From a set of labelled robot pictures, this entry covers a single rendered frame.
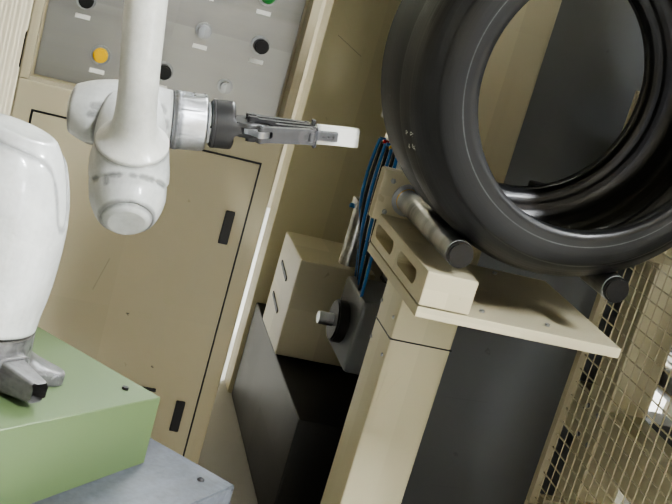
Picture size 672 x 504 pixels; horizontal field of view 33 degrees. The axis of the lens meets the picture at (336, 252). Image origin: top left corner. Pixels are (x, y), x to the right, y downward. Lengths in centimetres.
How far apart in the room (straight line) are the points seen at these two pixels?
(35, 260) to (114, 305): 124
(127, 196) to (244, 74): 89
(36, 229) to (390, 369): 117
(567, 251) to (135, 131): 71
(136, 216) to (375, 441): 92
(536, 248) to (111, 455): 78
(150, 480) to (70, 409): 16
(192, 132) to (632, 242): 71
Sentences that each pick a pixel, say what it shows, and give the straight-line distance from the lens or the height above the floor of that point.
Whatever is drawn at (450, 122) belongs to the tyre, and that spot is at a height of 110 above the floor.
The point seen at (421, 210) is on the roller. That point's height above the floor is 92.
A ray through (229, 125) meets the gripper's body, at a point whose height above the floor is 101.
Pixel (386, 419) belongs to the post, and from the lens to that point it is 231.
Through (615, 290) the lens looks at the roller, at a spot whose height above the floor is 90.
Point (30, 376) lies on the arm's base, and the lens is 126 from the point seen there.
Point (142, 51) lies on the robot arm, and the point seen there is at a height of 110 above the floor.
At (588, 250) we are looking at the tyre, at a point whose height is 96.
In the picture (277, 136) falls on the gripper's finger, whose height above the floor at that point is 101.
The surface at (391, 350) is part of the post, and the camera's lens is 225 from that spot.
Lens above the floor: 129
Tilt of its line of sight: 14 degrees down
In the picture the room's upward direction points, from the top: 16 degrees clockwise
